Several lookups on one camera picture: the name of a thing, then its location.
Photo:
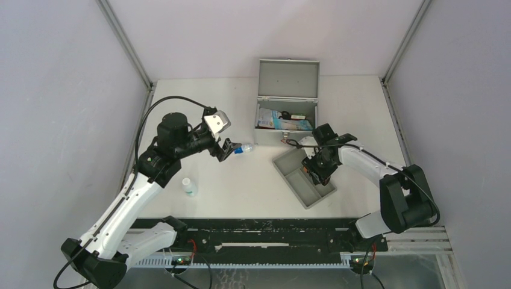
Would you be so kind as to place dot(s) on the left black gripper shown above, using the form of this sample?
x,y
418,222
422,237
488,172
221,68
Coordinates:
x,y
226,149

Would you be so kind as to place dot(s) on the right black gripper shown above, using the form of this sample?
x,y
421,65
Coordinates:
x,y
319,175

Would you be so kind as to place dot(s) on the white bottle blue cap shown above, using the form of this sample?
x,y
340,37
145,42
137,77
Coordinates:
x,y
244,148

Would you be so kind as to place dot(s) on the grey plastic divider tray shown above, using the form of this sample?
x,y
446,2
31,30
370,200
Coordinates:
x,y
290,168

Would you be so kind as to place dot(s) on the small green white box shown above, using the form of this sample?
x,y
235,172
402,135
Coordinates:
x,y
297,117

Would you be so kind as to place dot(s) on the clear bottle white cap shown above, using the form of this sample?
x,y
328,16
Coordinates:
x,y
189,187

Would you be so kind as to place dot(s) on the black medical scissors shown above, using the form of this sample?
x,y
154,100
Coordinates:
x,y
285,115

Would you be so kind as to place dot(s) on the grey metal medicine box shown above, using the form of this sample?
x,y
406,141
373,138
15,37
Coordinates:
x,y
287,85

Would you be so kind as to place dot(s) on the blue plaster packet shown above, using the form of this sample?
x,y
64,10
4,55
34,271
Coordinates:
x,y
293,125

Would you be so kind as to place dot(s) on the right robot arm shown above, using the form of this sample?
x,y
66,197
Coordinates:
x,y
405,197

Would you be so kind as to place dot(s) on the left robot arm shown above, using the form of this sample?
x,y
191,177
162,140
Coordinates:
x,y
105,253

